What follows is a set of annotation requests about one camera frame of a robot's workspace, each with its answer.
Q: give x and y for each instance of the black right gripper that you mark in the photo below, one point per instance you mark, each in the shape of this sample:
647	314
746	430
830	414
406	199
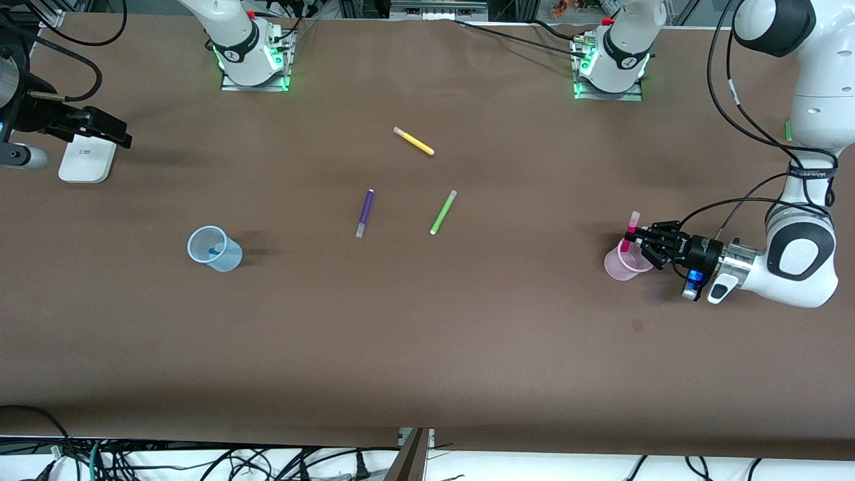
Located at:
33	109

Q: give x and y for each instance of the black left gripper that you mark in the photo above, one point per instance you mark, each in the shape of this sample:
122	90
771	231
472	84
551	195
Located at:
703	252

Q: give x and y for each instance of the pink marker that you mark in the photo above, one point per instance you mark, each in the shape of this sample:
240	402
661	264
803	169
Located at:
632	222

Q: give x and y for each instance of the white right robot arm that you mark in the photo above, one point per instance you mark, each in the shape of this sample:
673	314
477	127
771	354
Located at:
230	27

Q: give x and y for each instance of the translucent pink cup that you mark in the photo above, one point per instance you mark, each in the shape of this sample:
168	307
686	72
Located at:
618	267

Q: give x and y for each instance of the translucent blue cup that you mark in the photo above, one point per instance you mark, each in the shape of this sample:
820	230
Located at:
227	260

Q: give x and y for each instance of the green marker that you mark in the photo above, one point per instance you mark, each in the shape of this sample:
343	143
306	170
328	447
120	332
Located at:
443	214

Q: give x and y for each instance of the orange background object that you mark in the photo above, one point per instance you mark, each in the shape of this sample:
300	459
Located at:
560	8

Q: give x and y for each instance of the yellow marker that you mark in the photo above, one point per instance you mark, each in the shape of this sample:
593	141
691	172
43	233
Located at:
414	141

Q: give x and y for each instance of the purple marker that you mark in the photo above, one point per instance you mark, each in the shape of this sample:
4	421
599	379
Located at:
365	210

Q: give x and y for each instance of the black power plug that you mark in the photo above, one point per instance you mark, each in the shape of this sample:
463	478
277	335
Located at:
361	467

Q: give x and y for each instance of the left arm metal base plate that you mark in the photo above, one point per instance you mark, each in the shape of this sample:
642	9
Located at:
628	95

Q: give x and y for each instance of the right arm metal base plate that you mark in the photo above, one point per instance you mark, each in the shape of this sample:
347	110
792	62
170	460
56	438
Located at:
267	85

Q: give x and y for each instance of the aluminium frame bar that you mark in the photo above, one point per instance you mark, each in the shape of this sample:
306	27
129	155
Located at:
437	7

